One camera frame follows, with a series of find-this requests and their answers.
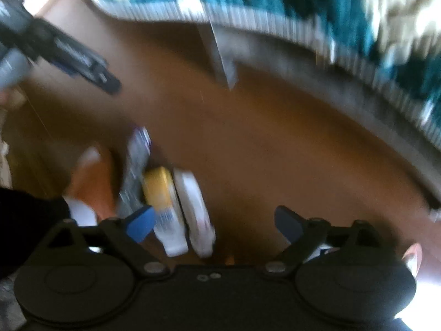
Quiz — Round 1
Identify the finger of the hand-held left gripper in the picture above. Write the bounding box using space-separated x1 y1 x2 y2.
48 24 122 95

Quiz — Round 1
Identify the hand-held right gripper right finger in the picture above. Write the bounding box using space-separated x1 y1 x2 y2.
263 206 387 277

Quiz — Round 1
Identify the grey bed frame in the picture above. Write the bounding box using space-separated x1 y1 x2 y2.
58 0 441 214

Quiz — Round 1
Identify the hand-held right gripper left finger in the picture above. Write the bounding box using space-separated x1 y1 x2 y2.
45 205 170 277

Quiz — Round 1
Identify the white plastic bottle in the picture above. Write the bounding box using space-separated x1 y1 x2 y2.
172 168 217 258

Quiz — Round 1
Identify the silver foil packet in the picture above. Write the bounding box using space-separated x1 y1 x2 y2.
117 127 153 216

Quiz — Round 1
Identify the yellow white bottle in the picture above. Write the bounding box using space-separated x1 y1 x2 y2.
142 166 189 257

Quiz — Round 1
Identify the teal white printed blanket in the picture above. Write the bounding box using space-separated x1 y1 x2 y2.
84 0 441 145

